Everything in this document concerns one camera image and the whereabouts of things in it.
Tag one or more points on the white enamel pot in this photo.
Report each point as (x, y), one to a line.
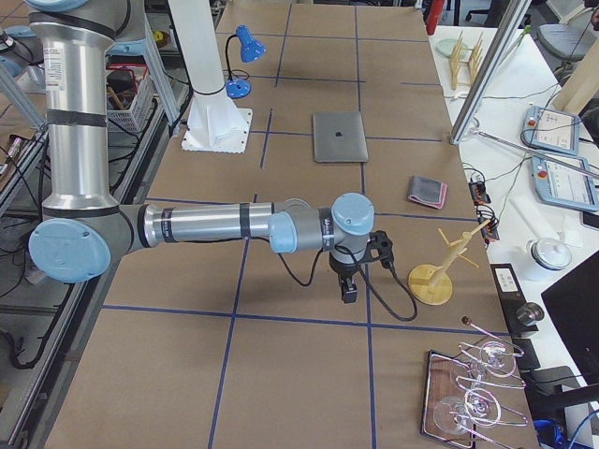
(545, 256)

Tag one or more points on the lower teach pendant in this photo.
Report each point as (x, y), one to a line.
(559, 185)

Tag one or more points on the upper teach pendant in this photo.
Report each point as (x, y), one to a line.
(551, 130)

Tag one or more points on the black orange electronics board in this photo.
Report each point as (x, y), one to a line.
(484, 212)

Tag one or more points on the wine glass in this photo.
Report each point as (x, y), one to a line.
(496, 360)
(476, 407)

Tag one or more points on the grey pink folded cloth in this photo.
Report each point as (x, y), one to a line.
(427, 192)

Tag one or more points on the white plastic basket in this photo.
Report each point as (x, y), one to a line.
(129, 96)

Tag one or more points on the pale green plate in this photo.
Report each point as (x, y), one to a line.
(448, 46)

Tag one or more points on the black box with knob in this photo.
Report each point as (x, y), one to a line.
(511, 299)

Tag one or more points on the upper wine glass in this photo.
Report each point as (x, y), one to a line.
(496, 360)

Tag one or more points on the aluminium frame post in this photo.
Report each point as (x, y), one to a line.
(497, 49)

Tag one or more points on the grey laptop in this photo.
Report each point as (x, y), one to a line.
(339, 138)

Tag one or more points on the white second robot arm base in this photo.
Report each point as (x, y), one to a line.
(214, 123)

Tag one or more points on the black monitor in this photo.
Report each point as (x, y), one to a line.
(572, 305)

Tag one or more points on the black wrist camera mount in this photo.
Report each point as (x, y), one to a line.
(380, 249)

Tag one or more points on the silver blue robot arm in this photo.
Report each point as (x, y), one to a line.
(85, 229)

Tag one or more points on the wooden mug tree stand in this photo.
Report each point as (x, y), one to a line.
(429, 283)

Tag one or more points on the lower wine glass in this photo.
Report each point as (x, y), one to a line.
(476, 407)

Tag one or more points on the teach pendant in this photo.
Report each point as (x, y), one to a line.
(559, 185)
(551, 130)

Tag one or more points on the wire glass rack tray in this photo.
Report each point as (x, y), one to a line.
(461, 392)

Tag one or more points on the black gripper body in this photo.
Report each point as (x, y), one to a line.
(343, 270)

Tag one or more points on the blue desk lamp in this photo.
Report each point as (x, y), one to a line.
(251, 50)

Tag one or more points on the wooden dish rack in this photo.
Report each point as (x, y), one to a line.
(465, 57)

